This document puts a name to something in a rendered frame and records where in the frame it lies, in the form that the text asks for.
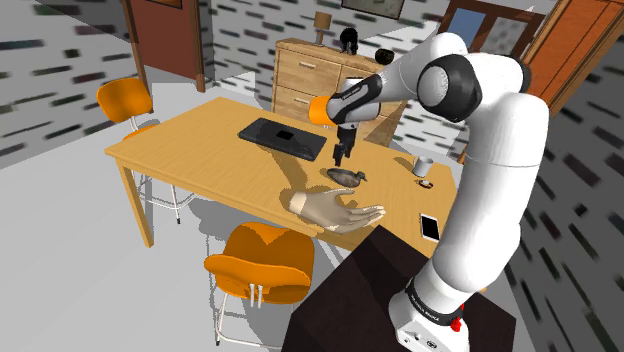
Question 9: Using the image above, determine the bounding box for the brown framed window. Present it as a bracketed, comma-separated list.
[437, 0, 547, 61]

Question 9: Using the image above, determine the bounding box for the dark framed wall picture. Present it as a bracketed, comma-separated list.
[340, 0, 407, 21]

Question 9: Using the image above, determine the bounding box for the orange wooden door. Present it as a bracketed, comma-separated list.
[519, 0, 624, 120]

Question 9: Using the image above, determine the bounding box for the beige hand model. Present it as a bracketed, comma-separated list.
[287, 187, 388, 236]

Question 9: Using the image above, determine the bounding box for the orange chair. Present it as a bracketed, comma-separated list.
[95, 77, 197, 226]
[307, 95, 339, 129]
[203, 221, 317, 350]

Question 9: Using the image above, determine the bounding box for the brown door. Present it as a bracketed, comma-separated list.
[121, 0, 207, 94]

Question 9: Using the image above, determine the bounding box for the dark robot stand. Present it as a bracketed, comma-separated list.
[281, 224, 517, 352]

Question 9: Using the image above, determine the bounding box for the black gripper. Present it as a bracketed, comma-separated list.
[332, 122, 360, 168]

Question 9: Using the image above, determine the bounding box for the wooden table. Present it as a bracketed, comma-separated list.
[104, 96, 460, 260]

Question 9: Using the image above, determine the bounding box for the white cup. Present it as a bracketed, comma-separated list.
[411, 154, 436, 179]

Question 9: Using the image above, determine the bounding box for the black closed laptop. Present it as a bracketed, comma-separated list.
[237, 116, 329, 163]

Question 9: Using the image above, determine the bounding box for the white phone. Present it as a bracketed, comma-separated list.
[419, 212, 442, 244]

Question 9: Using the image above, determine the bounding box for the wooden chest of drawers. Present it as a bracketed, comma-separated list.
[270, 11, 409, 148]

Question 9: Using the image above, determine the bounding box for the dark duck figure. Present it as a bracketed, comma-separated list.
[325, 167, 369, 189]

